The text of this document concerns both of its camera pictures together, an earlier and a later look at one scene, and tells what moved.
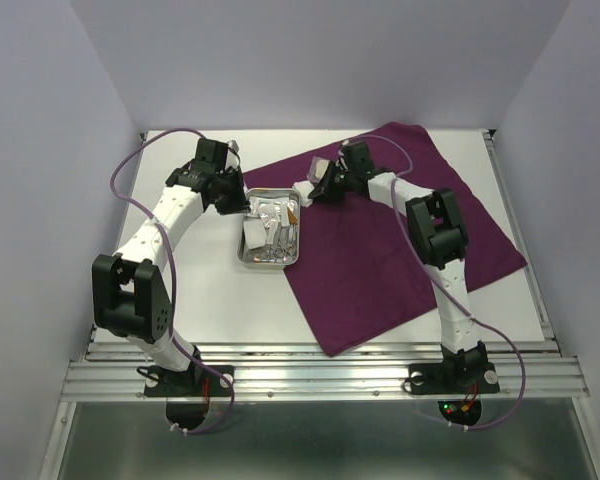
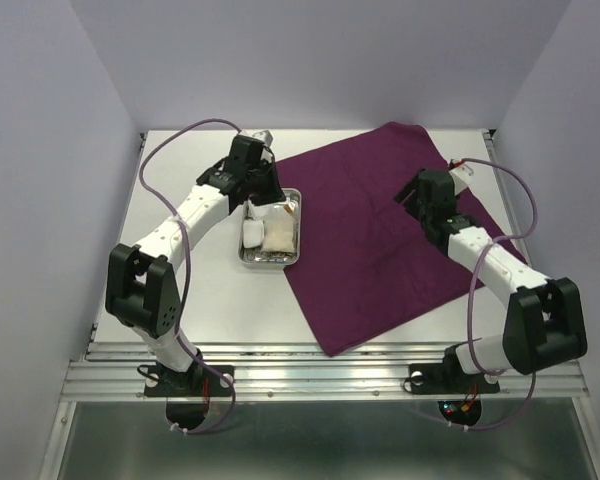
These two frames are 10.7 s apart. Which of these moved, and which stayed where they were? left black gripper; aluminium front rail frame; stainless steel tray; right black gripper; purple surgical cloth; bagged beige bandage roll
Moved: left black gripper; right black gripper; bagged beige bandage roll
Stayed: purple surgical cloth; stainless steel tray; aluminium front rail frame
